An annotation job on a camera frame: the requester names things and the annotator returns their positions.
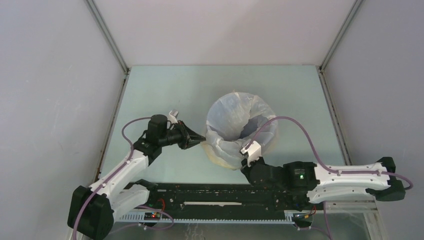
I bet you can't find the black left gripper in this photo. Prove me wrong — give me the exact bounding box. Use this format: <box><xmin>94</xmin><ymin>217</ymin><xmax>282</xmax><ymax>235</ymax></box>
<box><xmin>159</xmin><ymin>120</ymin><xmax>206</xmax><ymax>150</ymax></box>

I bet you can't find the translucent yellowish trash bag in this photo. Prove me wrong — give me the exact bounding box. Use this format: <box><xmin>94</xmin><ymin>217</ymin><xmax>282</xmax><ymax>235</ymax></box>
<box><xmin>201</xmin><ymin>92</ymin><xmax>279</xmax><ymax>170</ymax></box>

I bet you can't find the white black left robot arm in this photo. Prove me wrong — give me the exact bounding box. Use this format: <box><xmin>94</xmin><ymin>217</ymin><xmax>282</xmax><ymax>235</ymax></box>
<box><xmin>67</xmin><ymin>114</ymin><xmax>206</xmax><ymax>240</ymax></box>

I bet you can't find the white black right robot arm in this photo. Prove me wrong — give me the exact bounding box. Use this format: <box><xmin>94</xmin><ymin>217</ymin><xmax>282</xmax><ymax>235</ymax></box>
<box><xmin>240</xmin><ymin>157</ymin><xmax>406</xmax><ymax>211</ymax></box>

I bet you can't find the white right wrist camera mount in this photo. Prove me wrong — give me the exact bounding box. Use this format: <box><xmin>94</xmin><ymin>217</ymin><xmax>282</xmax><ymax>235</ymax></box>
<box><xmin>239</xmin><ymin>140</ymin><xmax>262</xmax><ymax>167</ymax></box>

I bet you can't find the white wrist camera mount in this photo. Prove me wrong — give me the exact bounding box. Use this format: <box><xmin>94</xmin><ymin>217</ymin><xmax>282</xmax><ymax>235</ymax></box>
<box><xmin>239</xmin><ymin>140</ymin><xmax>262</xmax><ymax>167</ymax></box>
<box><xmin>167</xmin><ymin>109</ymin><xmax>179</xmax><ymax>129</ymax></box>

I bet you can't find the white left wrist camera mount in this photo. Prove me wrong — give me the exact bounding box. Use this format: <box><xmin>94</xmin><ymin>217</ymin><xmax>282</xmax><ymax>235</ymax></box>
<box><xmin>167</xmin><ymin>109</ymin><xmax>179</xmax><ymax>129</ymax></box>

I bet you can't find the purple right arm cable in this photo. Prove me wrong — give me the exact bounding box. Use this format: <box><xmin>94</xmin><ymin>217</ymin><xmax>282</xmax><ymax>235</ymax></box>
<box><xmin>243</xmin><ymin>116</ymin><xmax>414</xmax><ymax>240</ymax></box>

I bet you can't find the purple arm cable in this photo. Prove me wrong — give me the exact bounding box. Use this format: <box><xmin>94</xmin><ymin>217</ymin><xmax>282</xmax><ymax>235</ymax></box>
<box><xmin>71</xmin><ymin>116</ymin><xmax>175</xmax><ymax>240</ymax></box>
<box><xmin>243</xmin><ymin>116</ymin><xmax>414</xmax><ymax>240</ymax></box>

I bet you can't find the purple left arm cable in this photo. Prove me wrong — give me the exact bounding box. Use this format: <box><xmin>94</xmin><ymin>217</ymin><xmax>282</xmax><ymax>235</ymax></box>
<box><xmin>71</xmin><ymin>116</ymin><xmax>175</xmax><ymax>240</ymax></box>

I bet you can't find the aluminium frame rail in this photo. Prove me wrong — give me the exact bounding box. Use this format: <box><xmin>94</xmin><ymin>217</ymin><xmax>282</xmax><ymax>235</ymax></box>
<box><xmin>325</xmin><ymin>198</ymin><xmax>378</xmax><ymax>214</ymax></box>

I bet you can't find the light blue slotted cable duct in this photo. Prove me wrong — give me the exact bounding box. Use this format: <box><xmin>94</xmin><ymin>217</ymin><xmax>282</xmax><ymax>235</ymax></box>
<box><xmin>116</xmin><ymin>211</ymin><xmax>294</xmax><ymax>224</ymax></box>

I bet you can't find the left corner aluminium post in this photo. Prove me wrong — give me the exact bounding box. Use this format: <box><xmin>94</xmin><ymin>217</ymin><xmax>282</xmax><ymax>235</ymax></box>
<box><xmin>84</xmin><ymin>0</ymin><xmax>130</xmax><ymax>75</ymax></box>

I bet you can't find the corner aluminium post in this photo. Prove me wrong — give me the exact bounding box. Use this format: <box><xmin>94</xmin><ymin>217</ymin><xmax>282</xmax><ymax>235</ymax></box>
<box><xmin>84</xmin><ymin>0</ymin><xmax>130</xmax><ymax>75</ymax></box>
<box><xmin>319</xmin><ymin>0</ymin><xmax>365</xmax><ymax>72</ymax></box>

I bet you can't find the right corner aluminium post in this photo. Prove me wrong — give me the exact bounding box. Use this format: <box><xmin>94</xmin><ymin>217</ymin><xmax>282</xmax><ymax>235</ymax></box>
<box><xmin>319</xmin><ymin>0</ymin><xmax>365</xmax><ymax>72</ymax></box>

